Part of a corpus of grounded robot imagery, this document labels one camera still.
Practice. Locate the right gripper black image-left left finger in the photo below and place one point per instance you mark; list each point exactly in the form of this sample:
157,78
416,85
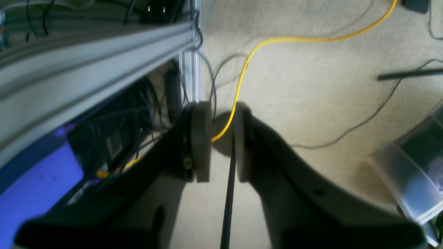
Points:
136,210

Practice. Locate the aluminium frame rail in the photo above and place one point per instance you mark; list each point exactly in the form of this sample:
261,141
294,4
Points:
47,83

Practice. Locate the black box under table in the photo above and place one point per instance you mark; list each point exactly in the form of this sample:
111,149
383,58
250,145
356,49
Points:
109,133

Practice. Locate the right gripper black image-left right finger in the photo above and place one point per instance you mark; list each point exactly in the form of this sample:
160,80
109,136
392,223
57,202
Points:
303,209

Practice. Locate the blue panel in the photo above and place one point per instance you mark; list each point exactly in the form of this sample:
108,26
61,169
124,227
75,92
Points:
35,180

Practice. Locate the clear plastic bin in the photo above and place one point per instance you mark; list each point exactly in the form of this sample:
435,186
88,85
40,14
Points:
411,169

